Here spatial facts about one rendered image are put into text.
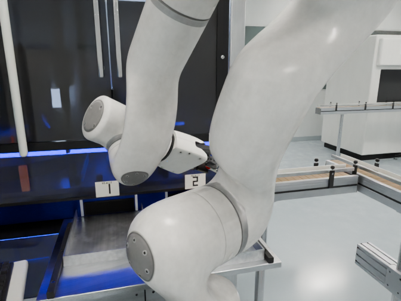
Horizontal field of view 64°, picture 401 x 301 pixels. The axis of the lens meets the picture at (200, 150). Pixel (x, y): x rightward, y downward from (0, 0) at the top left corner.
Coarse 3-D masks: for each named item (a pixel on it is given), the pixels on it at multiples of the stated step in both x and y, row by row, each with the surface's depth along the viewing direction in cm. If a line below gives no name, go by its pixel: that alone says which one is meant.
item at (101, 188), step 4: (116, 180) 120; (96, 184) 119; (100, 184) 119; (104, 184) 120; (108, 184) 120; (112, 184) 120; (116, 184) 121; (96, 188) 119; (100, 188) 120; (104, 188) 120; (108, 188) 120; (112, 188) 121; (116, 188) 121; (96, 192) 120; (100, 192) 120; (104, 192) 120; (108, 192) 121; (112, 192) 121; (116, 192) 122; (96, 196) 120; (100, 196) 120
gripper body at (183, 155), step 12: (180, 132) 68; (180, 144) 66; (192, 144) 68; (204, 144) 72; (168, 156) 67; (180, 156) 68; (192, 156) 69; (204, 156) 70; (168, 168) 72; (180, 168) 73
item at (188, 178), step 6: (192, 174) 128; (198, 174) 128; (204, 174) 129; (186, 180) 127; (192, 180) 128; (198, 180) 129; (204, 180) 129; (186, 186) 128; (192, 186) 129; (198, 186) 129
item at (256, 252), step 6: (252, 246) 107; (258, 246) 103; (246, 252) 98; (252, 252) 98; (258, 252) 99; (234, 258) 97; (240, 258) 98; (246, 258) 98; (252, 258) 99; (258, 258) 99; (228, 264) 97
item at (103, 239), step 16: (80, 224) 122; (96, 224) 122; (112, 224) 122; (128, 224) 122; (80, 240) 111; (96, 240) 111; (112, 240) 111; (64, 256) 96; (80, 256) 97; (96, 256) 98; (112, 256) 99
